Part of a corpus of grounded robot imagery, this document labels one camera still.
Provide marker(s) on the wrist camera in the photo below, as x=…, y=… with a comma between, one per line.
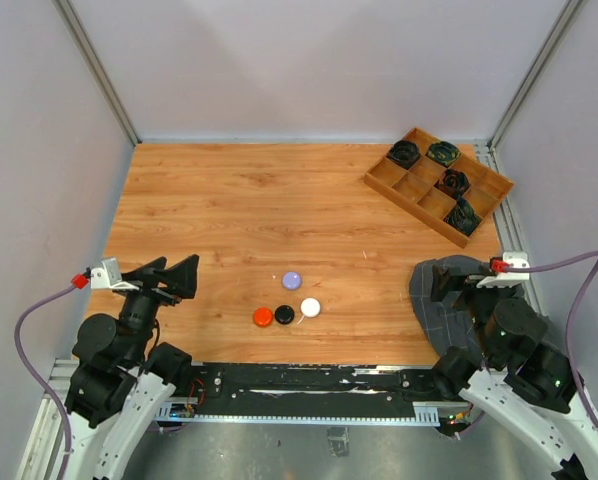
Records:
x=106, y=275
x=508, y=270

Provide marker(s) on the grey checked cloth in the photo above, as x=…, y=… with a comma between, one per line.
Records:
x=444, y=320

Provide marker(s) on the wooden divided tray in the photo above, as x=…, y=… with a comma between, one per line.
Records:
x=414, y=190

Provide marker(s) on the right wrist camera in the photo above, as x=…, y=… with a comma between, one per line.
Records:
x=508, y=270

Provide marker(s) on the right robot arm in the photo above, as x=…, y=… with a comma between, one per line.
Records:
x=518, y=379

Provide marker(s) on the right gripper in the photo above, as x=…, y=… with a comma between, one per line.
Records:
x=443, y=280

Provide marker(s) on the white earbud case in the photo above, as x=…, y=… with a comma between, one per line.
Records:
x=310, y=307

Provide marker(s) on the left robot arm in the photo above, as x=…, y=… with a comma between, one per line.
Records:
x=121, y=380

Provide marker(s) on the orange earbud case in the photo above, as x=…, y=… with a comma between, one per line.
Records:
x=263, y=317

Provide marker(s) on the black earbud case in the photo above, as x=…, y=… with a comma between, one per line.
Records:
x=284, y=314

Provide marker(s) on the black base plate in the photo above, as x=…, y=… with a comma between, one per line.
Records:
x=239, y=387

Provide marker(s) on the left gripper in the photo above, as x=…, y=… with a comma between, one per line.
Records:
x=180, y=278

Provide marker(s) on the grey cable duct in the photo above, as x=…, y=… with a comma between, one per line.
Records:
x=175, y=413

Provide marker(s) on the dark rolled cloth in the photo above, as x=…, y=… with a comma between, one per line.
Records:
x=443, y=153
x=463, y=217
x=453, y=183
x=404, y=153

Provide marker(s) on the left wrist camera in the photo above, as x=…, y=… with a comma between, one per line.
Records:
x=106, y=275

